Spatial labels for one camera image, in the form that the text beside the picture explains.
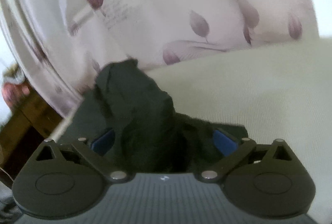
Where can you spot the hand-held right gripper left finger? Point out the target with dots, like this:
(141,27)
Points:
(103,142)

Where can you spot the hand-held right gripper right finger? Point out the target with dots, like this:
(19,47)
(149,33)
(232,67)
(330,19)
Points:
(224,142)

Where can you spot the dark grey garment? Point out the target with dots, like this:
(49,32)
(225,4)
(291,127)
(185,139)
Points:
(140,109)

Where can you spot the cream bed sheet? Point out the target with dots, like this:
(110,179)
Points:
(259,91)

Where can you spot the pink rounded object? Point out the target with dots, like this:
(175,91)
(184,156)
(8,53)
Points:
(14,94)

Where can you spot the brown wooden bed frame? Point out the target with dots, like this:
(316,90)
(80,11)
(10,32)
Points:
(28,120)

